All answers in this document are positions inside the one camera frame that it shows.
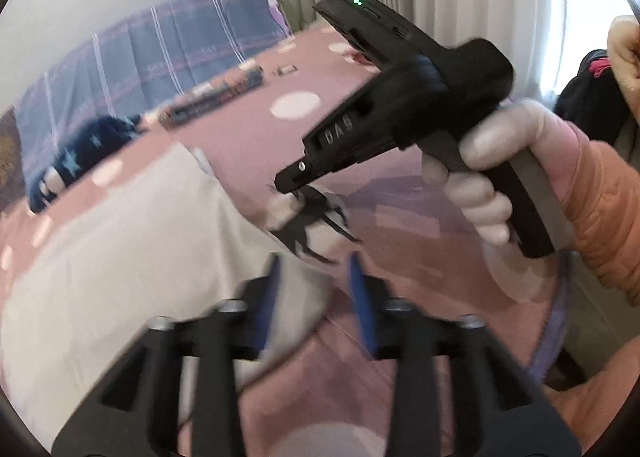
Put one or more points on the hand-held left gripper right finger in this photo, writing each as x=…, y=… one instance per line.
x=362, y=307

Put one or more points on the dark cloth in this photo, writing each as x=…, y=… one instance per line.
x=595, y=102

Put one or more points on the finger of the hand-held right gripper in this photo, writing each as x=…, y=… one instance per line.
x=297, y=176

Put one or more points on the floral patterned garment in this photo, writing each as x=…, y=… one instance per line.
x=210, y=97

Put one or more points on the purple tree-print bedsheet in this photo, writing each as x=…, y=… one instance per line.
x=10, y=157

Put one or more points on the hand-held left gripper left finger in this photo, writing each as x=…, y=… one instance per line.
x=267, y=307

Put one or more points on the blue plaid sheet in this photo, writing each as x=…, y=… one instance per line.
x=175, y=32

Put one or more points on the person's right hand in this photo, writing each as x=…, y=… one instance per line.
x=540, y=132

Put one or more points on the pink polka-dot deer blanket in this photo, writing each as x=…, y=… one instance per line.
x=395, y=232

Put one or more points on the grey t-shirt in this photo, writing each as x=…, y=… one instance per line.
x=125, y=262

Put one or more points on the person's right forearm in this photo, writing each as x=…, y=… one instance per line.
x=610, y=217

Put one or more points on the navy star-print cloth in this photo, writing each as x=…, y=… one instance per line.
x=75, y=157

